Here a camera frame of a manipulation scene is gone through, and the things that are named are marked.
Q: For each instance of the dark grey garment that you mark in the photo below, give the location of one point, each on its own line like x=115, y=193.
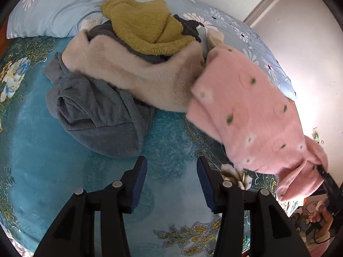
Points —
x=189, y=28

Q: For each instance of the mustard yellow knit sweater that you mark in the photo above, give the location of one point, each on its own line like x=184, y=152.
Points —
x=146, y=27

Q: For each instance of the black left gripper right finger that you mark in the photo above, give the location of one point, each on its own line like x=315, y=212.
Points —
x=272, y=233

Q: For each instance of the white wardrobe door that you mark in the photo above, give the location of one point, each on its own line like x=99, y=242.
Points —
x=306, y=39

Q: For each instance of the grey sweatshirt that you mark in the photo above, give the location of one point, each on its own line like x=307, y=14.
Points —
x=105, y=119

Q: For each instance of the pink floral fleece garment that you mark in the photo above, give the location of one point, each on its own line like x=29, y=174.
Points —
x=235, y=103

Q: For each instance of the cream fleece garment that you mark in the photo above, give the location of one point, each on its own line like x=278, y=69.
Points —
x=166, y=86

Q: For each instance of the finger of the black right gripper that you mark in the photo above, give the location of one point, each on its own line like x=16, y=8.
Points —
x=331, y=190

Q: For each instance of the light blue floral quilt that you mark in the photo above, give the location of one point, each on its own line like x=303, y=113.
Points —
x=63, y=18

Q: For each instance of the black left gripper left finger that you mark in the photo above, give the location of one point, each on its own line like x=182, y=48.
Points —
x=72, y=231

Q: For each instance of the teal floral bed sheet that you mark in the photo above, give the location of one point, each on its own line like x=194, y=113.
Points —
x=42, y=165

